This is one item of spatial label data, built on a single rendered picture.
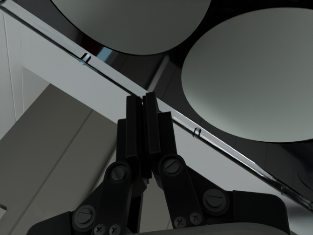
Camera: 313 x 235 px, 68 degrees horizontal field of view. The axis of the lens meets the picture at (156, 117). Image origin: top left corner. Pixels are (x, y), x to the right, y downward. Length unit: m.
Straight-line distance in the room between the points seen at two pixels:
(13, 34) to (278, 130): 0.31
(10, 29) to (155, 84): 0.22
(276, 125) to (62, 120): 1.41
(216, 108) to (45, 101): 1.43
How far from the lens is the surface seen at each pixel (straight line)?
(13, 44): 0.37
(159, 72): 0.16
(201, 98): 0.16
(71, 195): 1.44
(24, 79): 0.48
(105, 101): 0.37
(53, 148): 1.46
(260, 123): 0.17
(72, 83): 0.38
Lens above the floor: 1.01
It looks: 33 degrees down
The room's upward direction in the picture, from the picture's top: 155 degrees counter-clockwise
